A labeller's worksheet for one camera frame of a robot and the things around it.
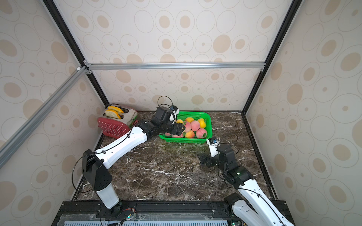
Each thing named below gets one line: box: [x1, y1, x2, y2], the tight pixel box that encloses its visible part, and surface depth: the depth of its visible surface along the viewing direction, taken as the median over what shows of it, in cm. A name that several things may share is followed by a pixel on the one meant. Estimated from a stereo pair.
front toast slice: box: [104, 109, 122, 120], surface depth 94 cm
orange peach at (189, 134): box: [184, 129, 195, 138], surface depth 100 cm
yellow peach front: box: [197, 118, 207, 129], surface depth 106 cm
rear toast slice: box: [107, 105, 125, 114], surface depth 95 cm
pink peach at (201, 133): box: [195, 128, 208, 139], surface depth 100 cm
